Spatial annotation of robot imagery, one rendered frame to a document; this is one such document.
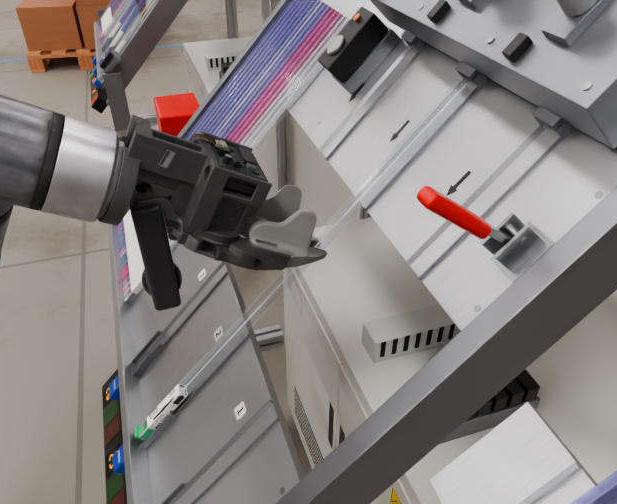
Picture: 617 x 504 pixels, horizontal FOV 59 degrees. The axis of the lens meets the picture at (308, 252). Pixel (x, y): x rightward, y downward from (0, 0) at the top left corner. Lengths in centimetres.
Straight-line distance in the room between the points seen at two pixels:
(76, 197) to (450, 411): 31
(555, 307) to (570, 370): 55
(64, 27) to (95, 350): 288
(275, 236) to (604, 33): 29
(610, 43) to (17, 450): 158
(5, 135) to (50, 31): 393
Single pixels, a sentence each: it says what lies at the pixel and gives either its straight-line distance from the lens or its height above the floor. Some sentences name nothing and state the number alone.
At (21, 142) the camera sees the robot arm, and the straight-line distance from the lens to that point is 42.
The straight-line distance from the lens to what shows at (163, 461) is 64.
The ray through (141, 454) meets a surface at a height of 72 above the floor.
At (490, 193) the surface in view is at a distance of 45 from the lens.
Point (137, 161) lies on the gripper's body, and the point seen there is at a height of 108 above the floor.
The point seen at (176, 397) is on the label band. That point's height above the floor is 79.
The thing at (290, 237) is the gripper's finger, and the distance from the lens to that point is 49.
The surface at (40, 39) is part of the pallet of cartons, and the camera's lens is 438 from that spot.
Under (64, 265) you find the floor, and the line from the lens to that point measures 225.
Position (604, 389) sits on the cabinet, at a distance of 95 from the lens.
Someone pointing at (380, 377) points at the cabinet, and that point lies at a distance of 86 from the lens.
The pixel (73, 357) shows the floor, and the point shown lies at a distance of 186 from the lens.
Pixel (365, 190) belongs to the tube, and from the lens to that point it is 52.
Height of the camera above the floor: 127
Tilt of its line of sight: 37 degrees down
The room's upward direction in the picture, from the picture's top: straight up
